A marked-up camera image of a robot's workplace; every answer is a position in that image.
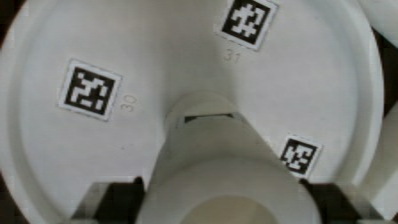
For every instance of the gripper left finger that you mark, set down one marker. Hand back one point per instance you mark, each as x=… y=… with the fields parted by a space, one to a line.
x=110 y=203

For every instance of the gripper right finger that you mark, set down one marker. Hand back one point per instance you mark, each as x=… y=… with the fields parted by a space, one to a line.
x=338 y=211

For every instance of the white cylindrical table leg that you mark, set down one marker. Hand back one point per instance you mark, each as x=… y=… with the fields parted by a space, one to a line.
x=220 y=183

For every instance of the white round table top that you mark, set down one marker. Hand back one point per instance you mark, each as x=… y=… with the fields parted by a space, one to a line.
x=107 y=58

